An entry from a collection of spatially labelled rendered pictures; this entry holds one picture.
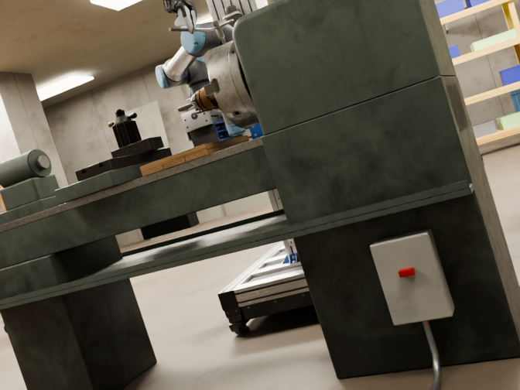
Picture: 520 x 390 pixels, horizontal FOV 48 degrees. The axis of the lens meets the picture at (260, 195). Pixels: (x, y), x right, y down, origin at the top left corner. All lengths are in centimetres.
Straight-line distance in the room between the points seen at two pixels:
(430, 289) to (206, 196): 85
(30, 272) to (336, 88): 156
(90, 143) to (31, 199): 970
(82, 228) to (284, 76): 109
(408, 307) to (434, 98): 62
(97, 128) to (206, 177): 1027
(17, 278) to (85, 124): 984
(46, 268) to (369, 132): 149
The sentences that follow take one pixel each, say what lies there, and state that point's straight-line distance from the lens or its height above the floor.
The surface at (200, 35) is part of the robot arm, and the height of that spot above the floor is 137.
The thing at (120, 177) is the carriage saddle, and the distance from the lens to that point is 232.
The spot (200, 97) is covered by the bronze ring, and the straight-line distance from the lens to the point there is 226.
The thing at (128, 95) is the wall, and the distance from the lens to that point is 1197.
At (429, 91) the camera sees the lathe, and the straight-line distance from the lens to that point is 179.
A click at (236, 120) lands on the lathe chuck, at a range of 213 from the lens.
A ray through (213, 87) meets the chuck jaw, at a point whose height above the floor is 108.
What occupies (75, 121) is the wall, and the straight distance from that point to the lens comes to 1263.
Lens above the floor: 78
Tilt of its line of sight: 3 degrees down
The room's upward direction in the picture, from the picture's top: 18 degrees counter-clockwise
